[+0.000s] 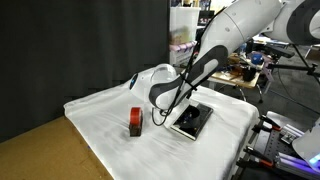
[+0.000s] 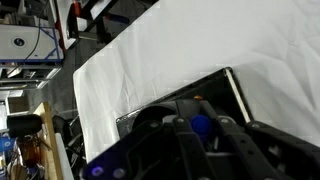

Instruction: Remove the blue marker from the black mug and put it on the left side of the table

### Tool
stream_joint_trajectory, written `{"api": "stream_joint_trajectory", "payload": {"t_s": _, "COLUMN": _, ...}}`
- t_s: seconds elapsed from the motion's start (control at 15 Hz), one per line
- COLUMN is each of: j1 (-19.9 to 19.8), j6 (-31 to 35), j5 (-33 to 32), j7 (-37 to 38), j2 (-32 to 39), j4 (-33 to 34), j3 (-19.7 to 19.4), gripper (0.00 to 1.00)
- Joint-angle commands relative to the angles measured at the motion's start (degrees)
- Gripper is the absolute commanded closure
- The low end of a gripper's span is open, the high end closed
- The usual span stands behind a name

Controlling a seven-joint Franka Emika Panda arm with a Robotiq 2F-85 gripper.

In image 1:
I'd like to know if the black cup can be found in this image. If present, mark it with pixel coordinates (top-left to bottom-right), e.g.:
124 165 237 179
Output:
242 65 257 82

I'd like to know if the white tablecloth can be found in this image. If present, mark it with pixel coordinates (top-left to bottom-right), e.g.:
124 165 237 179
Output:
63 66 260 180

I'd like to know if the black mug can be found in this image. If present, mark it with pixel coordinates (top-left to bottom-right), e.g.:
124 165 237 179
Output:
181 107 202 126

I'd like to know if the grey metal base plate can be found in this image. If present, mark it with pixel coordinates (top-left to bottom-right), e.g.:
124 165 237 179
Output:
266 110 295 130

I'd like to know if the black perforated mounting board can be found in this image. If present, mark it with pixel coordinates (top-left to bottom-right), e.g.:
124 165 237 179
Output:
233 111 320 180

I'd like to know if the brown wooden table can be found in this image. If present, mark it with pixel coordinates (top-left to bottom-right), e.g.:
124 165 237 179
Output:
0 115 114 180

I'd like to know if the black hardcover book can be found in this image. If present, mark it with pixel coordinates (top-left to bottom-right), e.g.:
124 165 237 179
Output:
170 102 214 142

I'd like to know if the black clamp with orange grip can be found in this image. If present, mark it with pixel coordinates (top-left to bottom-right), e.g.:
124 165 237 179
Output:
235 145 275 170
257 114 283 133

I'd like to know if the translucent plastic storage bin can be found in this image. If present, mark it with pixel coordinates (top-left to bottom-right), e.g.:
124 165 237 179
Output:
169 6 202 67

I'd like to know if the small aluminium bracket block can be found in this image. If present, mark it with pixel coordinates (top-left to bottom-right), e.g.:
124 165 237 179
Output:
279 123 305 145

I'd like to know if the black curtain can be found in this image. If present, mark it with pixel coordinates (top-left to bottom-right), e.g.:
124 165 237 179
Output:
0 0 172 143

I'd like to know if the blue round object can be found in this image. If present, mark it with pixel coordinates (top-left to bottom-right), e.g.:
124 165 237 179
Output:
250 53 265 66

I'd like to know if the cluttered wooden workbench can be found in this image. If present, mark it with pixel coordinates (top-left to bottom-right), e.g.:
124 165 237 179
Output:
208 49 264 90

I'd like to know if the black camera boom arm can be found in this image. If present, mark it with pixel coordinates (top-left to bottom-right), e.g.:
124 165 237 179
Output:
263 44 320 77

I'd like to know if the red tape dispenser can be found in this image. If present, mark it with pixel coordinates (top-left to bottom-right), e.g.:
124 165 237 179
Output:
128 106 144 137

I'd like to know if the aluminium extrusion rail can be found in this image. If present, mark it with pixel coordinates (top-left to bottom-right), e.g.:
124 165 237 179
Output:
274 150 320 178

